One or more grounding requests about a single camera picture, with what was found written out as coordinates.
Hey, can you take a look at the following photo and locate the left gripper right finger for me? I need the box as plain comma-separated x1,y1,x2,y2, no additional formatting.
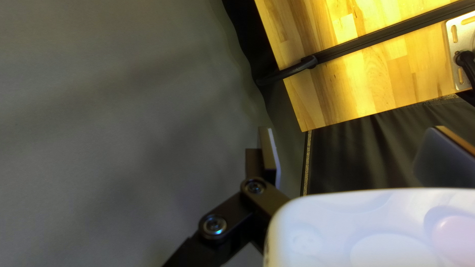
413,126,475,188

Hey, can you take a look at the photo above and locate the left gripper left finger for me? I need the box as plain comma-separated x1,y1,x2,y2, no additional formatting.
161,127,292,267

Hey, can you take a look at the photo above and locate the black frame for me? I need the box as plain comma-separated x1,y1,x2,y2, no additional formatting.
255,0,475,87

